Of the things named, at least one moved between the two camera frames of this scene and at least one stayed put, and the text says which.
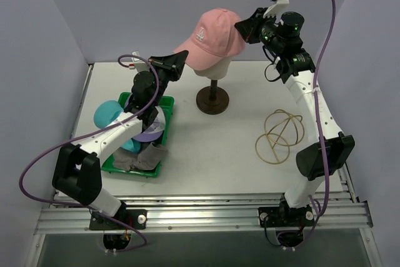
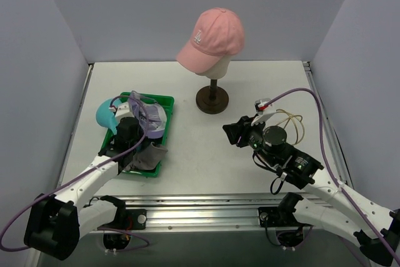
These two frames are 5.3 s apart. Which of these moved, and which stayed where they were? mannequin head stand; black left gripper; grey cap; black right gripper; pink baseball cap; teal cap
Moved: black right gripper; black left gripper
Stayed: mannequin head stand; teal cap; grey cap; pink baseball cap
